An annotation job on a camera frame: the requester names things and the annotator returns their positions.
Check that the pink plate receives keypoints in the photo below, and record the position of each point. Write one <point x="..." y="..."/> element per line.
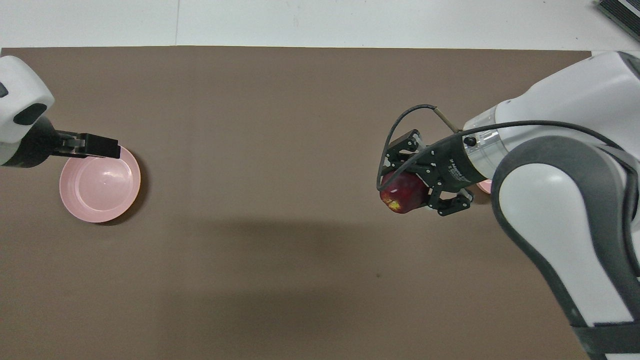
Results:
<point x="100" y="190"/>

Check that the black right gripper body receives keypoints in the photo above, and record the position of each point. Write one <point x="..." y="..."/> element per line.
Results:
<point x="455" y="165"/>

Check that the dark grey slatted device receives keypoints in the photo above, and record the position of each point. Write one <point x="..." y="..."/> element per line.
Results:
<point x="622" y="15"/>

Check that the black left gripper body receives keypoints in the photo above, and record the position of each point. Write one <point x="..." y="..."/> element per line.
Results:
<point x="37" y="145"/>

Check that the pink bowl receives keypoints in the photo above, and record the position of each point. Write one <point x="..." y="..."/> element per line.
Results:
<point x="484" y="187"/>

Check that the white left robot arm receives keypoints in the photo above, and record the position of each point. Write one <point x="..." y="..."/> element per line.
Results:
<point x="17" y="90"/>

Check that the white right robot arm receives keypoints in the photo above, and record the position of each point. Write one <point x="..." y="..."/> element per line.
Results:
<point x="565" y="210"/>

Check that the brown table mat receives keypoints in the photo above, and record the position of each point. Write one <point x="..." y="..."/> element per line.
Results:
<point x="275" y="225"/>

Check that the red apple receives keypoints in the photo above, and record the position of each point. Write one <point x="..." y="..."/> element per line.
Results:
<point x="407" y="192"/>

